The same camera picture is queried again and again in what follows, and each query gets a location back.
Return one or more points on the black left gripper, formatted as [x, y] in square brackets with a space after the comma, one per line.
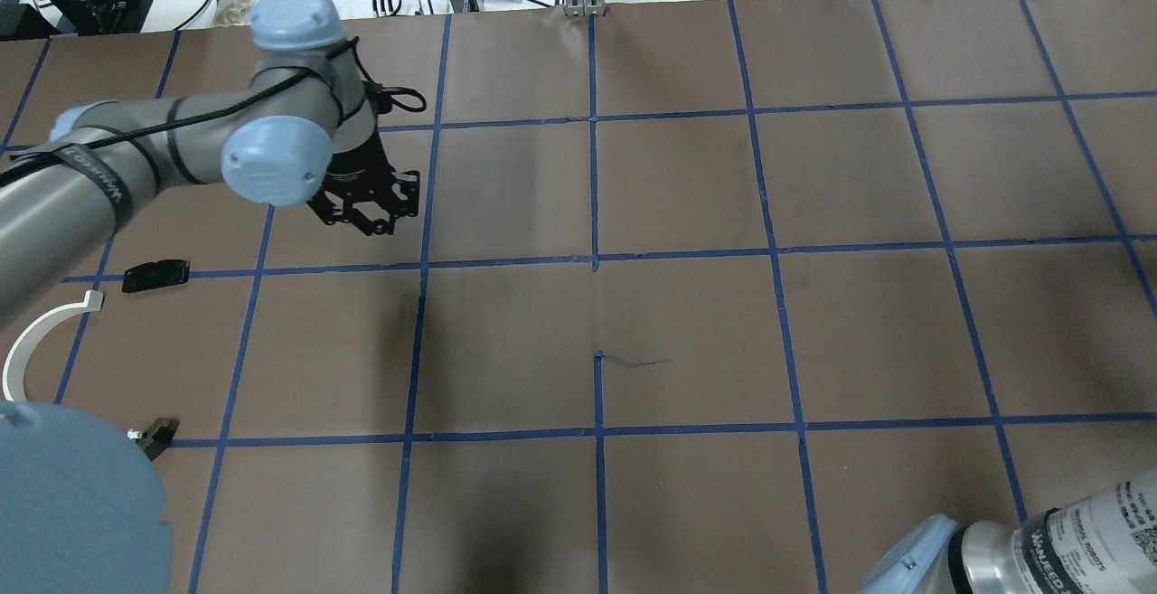
[354, 163]

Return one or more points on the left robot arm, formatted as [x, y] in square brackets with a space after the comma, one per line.
[81, 500]

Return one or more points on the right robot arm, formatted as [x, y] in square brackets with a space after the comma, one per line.
[1102, 544]

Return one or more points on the small black flat part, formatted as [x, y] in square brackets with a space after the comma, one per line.
[157, 274]

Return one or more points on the dark green brake shoe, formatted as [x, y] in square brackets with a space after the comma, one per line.
[156, 439]

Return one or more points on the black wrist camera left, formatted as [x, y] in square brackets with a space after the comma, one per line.
[386, 100]

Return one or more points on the white curved bracket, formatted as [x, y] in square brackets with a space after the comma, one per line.
[21, 352]

